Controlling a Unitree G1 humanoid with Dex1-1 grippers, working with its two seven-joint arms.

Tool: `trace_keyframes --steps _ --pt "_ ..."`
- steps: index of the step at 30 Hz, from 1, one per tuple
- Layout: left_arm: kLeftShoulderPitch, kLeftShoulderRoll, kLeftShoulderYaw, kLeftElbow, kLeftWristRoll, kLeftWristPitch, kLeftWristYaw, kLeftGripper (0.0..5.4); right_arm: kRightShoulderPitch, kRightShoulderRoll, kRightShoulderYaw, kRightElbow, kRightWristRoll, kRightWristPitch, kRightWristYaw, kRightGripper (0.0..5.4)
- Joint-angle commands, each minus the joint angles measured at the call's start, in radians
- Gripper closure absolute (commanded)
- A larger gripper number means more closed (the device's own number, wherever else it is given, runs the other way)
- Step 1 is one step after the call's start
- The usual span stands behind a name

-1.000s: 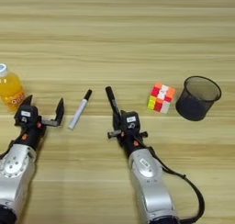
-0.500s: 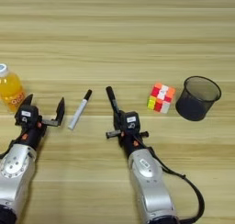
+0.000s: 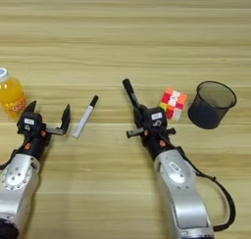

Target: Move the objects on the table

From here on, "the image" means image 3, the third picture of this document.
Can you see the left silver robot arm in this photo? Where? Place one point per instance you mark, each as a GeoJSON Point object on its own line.
{"type": "Point", "coordinates": [18, 190]}

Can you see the right gripper labelled black box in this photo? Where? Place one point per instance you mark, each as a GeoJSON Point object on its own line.
{"type": "Point", "coordinates": [156, 118]}

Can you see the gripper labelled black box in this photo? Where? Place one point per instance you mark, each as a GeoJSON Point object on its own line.
{"type": "Point", "coordinates": [29, 122]}
{"type": "Point", "coordinates": [156, 118]}

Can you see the black marker pen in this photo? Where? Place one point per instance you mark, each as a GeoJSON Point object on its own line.
{"type": "Point", "coordinates": [130, 91]}

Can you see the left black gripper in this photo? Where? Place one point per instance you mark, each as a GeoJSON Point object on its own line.
{"type": "Point", "coordinates": [36, 143]}

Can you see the colourful puzzle cube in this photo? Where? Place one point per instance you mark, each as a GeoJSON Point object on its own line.
{"type": "Point", "coordinates": [173, 104]}

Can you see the orange juice bottle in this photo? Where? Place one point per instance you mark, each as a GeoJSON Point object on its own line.
{"type": "Point", "coordinates": [11, 99]}

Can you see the black mesh pen cup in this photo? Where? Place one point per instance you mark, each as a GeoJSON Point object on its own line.
{"type": "Point", "coordinates": [209, 110]}

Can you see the left gripper labelled black box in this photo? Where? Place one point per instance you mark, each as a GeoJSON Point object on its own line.
{"type": "Point", "coordinates": [29, 122]}

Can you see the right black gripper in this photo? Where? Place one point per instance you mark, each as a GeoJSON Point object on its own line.
{"type": "Point", "coordinates": [153, 140]}

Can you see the white marker black cap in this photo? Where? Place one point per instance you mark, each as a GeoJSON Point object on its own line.
{"type": "Point", "coordinates": [84, 119]}

